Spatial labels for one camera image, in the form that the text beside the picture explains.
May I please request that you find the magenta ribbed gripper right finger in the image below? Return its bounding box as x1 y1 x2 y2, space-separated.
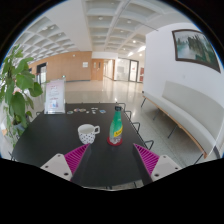
133 144 181 185

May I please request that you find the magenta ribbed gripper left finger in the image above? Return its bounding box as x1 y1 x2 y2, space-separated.
41 144 91 185

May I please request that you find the white polka dot mug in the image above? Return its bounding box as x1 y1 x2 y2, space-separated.
78 124 100 144

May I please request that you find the green glass bottle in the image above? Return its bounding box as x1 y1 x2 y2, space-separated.
109 106 123 138

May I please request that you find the long white bench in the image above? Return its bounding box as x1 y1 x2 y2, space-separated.
143 81 224 157

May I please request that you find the acrylic sign stand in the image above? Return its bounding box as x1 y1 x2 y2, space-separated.
44 79 65 114

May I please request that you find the green leafy potted plant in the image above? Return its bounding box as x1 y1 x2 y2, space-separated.
0 45 43 145

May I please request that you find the framed landscape painting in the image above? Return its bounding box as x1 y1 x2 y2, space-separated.
172 29 221 72

